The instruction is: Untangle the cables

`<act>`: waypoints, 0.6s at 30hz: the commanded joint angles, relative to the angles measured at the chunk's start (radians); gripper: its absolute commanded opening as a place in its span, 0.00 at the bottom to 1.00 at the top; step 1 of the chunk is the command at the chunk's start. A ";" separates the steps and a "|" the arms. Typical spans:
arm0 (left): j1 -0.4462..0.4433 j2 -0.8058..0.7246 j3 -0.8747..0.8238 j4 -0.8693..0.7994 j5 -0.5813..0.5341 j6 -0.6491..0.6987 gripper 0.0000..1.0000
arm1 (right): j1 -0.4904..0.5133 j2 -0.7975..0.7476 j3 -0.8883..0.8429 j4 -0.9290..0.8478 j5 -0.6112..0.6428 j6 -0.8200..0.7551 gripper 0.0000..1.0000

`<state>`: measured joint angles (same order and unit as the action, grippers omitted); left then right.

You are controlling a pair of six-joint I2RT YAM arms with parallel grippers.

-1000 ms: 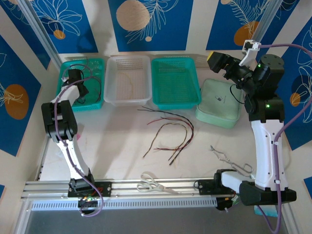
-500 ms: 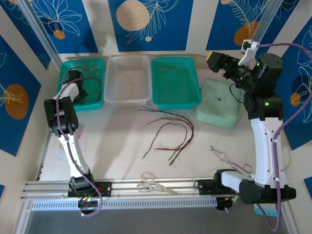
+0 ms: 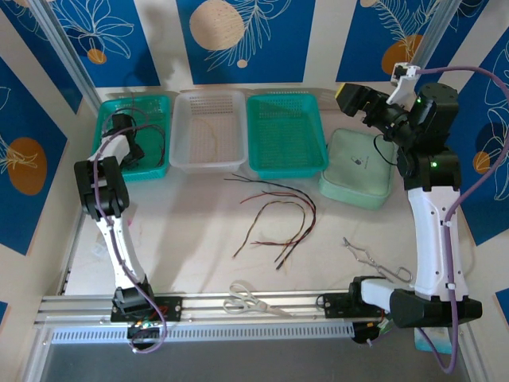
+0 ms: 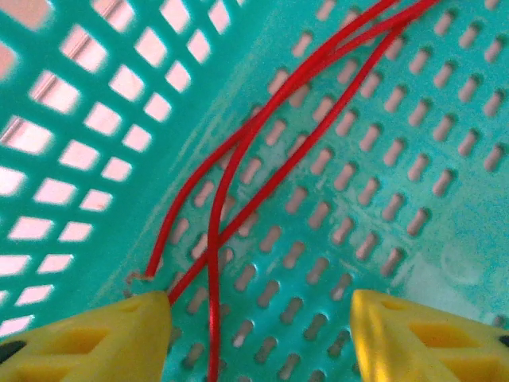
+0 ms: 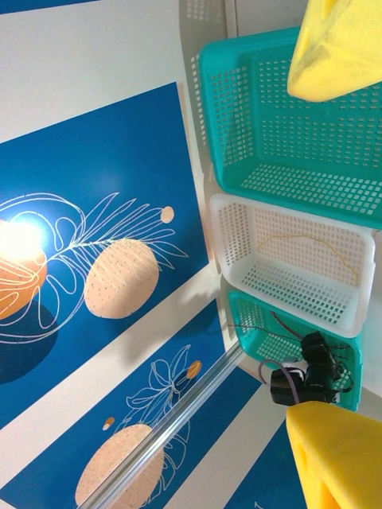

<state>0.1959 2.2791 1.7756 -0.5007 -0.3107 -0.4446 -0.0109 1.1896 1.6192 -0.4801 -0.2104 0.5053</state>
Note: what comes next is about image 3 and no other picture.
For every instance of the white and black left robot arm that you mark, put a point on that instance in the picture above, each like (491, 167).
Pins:
(119, 246)

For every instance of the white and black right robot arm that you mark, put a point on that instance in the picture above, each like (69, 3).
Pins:
(437, 238)

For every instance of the teal plastic basket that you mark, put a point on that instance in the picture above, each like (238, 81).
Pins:
(286, 135)
(149, 147)

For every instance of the white plastic basket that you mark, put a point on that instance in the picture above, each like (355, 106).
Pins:
(199, 139)

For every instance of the pale green zip pouch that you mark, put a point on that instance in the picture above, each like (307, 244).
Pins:
(350, 175)

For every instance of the black electronics module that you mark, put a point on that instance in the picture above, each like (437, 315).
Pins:
(362, 334)
(145, 334)

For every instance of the blue snack packet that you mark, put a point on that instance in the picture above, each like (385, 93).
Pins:
(443, 342)

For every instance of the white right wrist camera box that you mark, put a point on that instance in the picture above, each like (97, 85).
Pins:
(403, 85)

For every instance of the aluminium post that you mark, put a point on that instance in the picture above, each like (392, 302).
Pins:
(67, 55)
(435, 55)

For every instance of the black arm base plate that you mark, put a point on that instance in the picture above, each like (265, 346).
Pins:
(171, 308)
(336, 305)

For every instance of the aluminium frame rail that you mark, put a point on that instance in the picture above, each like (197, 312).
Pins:
(306, 302)

